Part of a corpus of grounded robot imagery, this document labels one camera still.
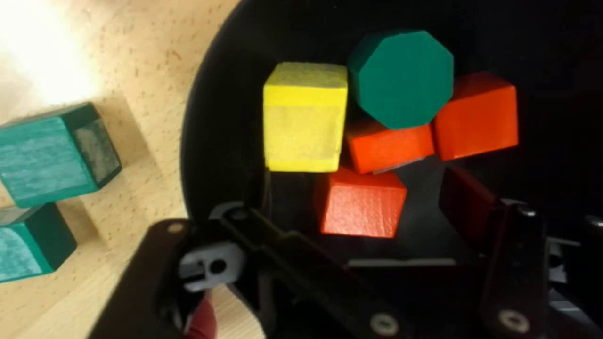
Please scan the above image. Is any green octagonal wooden block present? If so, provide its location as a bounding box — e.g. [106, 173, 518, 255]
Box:
[348, 30, 455, 130]

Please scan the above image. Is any teal wooden block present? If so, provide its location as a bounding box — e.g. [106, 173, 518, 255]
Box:
[0, 202, 78, 284]
[0, 102, 122, 209]

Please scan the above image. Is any yellow wooden cube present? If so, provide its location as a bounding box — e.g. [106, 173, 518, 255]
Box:
[262, 62, 349, 173]

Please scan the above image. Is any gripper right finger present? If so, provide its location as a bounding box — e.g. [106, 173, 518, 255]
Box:
[440, 165, 603, 339]

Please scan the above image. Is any red wooden block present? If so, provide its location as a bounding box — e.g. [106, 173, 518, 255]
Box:
[319, 166, 408, 239]
[432, 71, 520, 161]
[345, 117, 435, 175]

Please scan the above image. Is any red apple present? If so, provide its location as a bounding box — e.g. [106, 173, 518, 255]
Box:
[185, 291, 218, 339]

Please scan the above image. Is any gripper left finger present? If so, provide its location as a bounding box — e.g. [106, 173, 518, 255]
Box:
[90, 169, 410, 339]

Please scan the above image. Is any black bowl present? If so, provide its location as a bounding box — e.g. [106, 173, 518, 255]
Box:
[180, 0, 603, 288]

